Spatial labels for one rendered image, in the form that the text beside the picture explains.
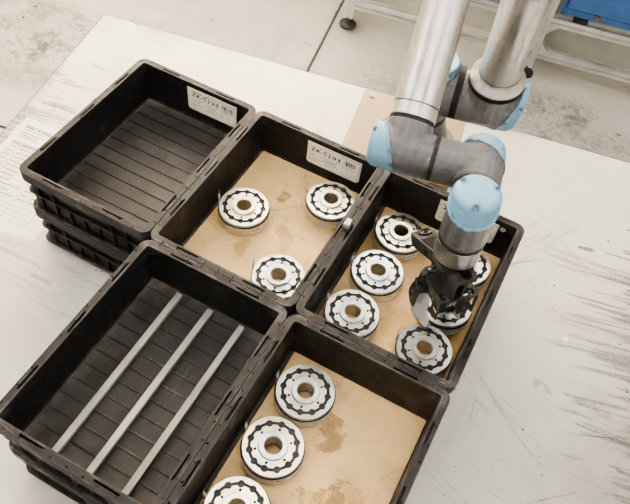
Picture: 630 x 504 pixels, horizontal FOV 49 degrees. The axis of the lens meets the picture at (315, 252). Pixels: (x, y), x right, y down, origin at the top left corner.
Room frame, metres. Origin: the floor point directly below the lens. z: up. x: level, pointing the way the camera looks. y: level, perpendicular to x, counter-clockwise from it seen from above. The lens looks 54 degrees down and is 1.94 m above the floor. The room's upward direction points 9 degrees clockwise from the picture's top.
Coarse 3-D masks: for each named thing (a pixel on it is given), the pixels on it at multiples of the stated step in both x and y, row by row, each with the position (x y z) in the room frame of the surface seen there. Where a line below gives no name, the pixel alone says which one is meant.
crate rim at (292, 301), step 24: (336, 144) 1.02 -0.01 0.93; (216, 168) 0.91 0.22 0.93; (192, 192) 0.83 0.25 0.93; (360, 192) 0.90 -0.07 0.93; (168, 216) 0.77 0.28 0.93; (168, 240) 0.72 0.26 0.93; (336, 240) 0.77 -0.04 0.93; (216, 264) 0.68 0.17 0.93; (312, 264) 0.71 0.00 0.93; (264, 288) 0.65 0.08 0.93; (288, 312) 0.62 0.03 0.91
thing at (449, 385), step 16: (384, 176) 0.95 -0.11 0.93; (400, 176) 0.96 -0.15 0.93; (432, 192) 0.93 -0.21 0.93; (448, 192) 0.93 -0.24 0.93; (368, 208) 0.87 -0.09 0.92; (352, 224) 0.82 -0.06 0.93; (512, 224) 0.88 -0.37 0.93; (512, 240) 0.84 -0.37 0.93; (336, 256) 0.74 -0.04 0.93; (512, 256) 0.80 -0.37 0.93; (320, 272) 0.70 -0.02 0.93; (496, 288) 0.72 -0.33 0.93; (304, 304) 0.63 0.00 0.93; (320, 320) 0.60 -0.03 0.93; (480, 320) 0.65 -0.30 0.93; (352, 336) 0.58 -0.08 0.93; (384, 352) 0.56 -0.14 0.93; (464, 352) 0.59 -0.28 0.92; (416, 368) 0.54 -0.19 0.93; (448, 384) 0.52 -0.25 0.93
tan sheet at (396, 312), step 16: (384, 208) 0.95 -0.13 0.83; (368, 240) 0.86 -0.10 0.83; (416, 272) 0.80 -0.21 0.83; (336, 288) 0.73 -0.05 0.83; (384, 304) 0.72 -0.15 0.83; (400, 304) 0.72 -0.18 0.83; (384, 320) 0.68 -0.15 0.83; (400, 320) 0.69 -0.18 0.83; (416, 320) 0.69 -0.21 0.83; (384, 336) 0.65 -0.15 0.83; (448, 336) 0.67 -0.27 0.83; (464, 336) 0.67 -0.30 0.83; (448, 368) 0.60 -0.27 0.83
